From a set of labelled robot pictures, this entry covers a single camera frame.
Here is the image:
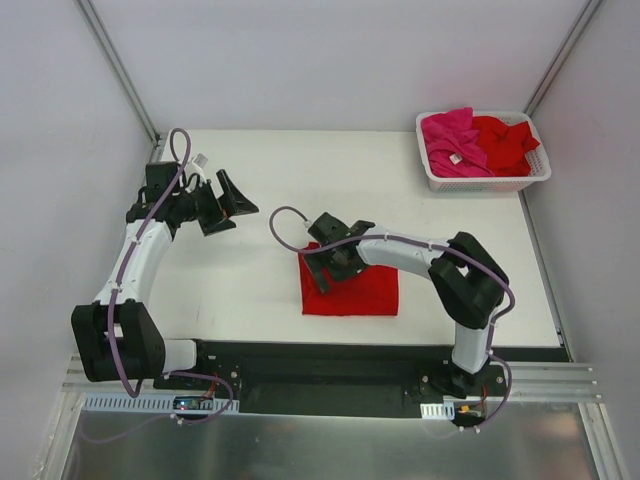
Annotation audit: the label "right aluminium frame post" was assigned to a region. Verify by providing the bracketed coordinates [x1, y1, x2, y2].
[524, 0, 607, 117]

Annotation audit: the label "left white cable duct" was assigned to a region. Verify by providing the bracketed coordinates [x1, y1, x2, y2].
[84, 393, 240, 415]

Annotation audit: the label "pink t shirt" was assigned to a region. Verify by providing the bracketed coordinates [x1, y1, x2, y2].
[419, 107, 494, 178]

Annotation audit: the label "aluminium frame post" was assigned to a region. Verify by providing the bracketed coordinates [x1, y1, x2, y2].
[74, 0, 161, 145]
[524, 0, 607, 117]

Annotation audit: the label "white perforated plastic basket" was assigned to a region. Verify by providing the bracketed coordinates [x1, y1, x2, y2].
[415, 112, 551, 193]

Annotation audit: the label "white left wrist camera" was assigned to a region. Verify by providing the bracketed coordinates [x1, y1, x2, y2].
[186, 153, 209, 182]

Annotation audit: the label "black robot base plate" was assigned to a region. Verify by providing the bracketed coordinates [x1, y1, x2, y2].
[153, 341, 507, 418]

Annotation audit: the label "red t shirt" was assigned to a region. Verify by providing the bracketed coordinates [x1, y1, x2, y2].
[297, 254, 400, 317]
[472, 116, 540, 177]

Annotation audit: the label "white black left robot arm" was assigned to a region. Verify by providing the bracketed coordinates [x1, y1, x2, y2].
[71, 154, 259, 389]

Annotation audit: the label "white cable duct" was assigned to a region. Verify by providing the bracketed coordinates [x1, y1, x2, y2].
[420, 402, 455, 421]
[84, 393, 240, 415]

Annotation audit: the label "right white cable duct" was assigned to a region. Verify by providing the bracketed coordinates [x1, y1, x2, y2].
[420, 402, 455, 421]

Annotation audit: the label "left aluminium frame post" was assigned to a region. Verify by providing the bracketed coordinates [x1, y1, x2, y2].
[74, 0, 161, 145]

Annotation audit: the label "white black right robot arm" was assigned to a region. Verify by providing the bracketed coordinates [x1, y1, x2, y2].
[301, 213, 515, 399]

